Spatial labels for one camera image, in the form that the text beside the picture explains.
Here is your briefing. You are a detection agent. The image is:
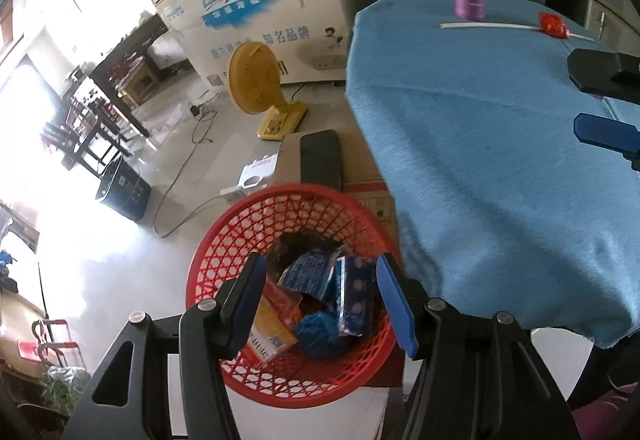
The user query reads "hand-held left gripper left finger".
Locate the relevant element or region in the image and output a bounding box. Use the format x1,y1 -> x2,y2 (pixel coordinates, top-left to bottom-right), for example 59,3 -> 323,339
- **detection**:
62,252 -> 268,440

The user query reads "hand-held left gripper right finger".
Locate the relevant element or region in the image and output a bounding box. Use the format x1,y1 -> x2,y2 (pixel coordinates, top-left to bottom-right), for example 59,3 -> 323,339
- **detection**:
376,252 -> 583,440

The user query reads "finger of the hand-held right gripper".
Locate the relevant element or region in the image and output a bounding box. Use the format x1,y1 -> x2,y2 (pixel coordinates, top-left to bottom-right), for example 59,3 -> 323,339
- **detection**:
573,113 -> 640,171
566,48 -> 640,96

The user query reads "orange and red carton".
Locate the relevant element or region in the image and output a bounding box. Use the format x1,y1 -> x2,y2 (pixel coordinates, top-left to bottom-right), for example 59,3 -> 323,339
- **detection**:
247,277 -> 306,366

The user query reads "white and blue carton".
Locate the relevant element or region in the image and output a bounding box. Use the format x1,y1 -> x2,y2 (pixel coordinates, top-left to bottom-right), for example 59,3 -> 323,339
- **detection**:
277,250 -> 341,305

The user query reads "red plastic basket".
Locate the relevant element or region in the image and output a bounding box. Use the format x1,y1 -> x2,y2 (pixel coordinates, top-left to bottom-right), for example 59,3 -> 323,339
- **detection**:
185,183 -> 401,409

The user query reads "red crumpled wrapper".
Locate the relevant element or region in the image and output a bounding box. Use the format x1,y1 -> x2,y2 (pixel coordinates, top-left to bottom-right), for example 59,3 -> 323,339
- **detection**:
538,12 -> 568,39

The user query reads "blue crumpled mesh packaging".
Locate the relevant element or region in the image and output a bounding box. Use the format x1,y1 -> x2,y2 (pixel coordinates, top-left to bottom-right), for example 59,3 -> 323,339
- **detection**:
292,307 -> 351,361

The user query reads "white power strip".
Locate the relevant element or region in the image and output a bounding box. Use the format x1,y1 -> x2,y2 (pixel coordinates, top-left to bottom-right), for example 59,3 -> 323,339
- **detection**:
220,155 -> 278,201

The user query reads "blue tablecloth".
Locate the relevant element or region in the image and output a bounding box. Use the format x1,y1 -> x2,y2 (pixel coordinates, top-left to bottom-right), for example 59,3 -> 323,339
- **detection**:
345,0 -> 640,351

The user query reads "cardboard box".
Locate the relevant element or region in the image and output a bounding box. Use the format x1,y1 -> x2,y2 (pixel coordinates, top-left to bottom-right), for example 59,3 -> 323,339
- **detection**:
272,130 -> 406,388

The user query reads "black phone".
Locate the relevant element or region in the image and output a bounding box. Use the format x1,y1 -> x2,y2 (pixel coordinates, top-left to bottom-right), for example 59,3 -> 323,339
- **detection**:
299,130 -> 343,191

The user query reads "black floor appliance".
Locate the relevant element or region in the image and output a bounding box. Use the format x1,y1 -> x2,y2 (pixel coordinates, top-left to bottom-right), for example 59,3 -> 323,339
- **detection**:
96,157 -> 152,222

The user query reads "red metal trolley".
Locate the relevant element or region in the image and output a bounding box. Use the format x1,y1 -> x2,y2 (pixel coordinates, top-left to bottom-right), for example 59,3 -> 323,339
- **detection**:
17,317 -> 83,368

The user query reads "yellow desk fan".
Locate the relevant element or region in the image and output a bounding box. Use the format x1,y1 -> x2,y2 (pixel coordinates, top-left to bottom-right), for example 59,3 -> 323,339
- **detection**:
227,41 -> 309,141

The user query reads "dark wooden chair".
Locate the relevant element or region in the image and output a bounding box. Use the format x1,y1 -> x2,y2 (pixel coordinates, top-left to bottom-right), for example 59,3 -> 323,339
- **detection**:
40,94 -> 131,175

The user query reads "person's magenta clothing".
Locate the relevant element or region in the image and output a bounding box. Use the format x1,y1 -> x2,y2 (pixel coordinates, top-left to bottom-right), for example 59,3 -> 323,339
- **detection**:
570,382 -> 640,440

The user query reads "white chest freezer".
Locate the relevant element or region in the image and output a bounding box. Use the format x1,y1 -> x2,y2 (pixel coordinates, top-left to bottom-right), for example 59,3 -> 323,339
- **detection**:
152,0 -> 358,88

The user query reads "dark wooden table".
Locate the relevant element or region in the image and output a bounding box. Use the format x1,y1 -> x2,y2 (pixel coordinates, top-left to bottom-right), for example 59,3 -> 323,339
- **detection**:
90,12 -> 168,138

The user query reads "white floor cable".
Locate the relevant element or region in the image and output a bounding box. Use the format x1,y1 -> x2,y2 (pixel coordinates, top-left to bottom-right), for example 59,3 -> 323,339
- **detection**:
152,84 -> 241,238

